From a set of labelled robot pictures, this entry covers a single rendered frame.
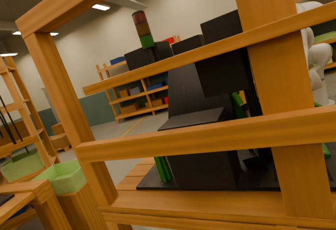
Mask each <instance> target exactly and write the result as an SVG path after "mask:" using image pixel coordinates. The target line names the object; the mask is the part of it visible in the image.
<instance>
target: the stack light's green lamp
mask: <svg viewBox="0 0 336 230"><path fill-rule="evenodd" d="M140 42H141V45H142V48H143V50H147V49H148V48H152V47H154V46H155V43H154V39H153V36H152V35H151V34H149V35H145V36H143V37H141V38H140Z"/></svg>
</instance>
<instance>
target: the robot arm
mask: <svg viewBox="0 0 336 230"><path fill-rule="evenodd" d="M322 5H323V4H322V3H320V2H317V1H309V2H304V3H296V8H297V13H298V14H299V13H301V12H304V11H307V10H310V9H313V8H316V7H319V6H322ZM301 35H302V41H303V46H304V51H305V57H306V62H307V68H308V73H309V78H310V84H311V89H312V95H313V100H314V102H316V103H318V104H320V105H322V106H329V105H335V104H336V102H335V101H334V100H331V99H328V94H327V88H326V82H325V76H324V69H325V66H326V65H327V63H328V62H329V60H330V59H331V57H332V55H333V48H332V46H331V45H330V44H328V43H320V44H316V45H313V43H314V34H313V31H312V29H311V28H310V27H307V28H304V29H301ZM311 64H316V65H315V66H314V67H313V68H311V69H309V67H308V65H311ZM242 109H243V111H244V112H245V111H247V110H248V106H247V104H245V105H242Z"/></svg>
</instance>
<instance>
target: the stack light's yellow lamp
mask: <svg viewBox="0 0 336 230"><path fill-rule="evenodd" d="M135 28H136V31H137V33H138V36H139V38H141V37H144V36H147V35H151V34H152V33H151V30H150V27H149V24H148V23H147V22H144V23H141V24H138V25H137V26H136V27H135Z"/></svg>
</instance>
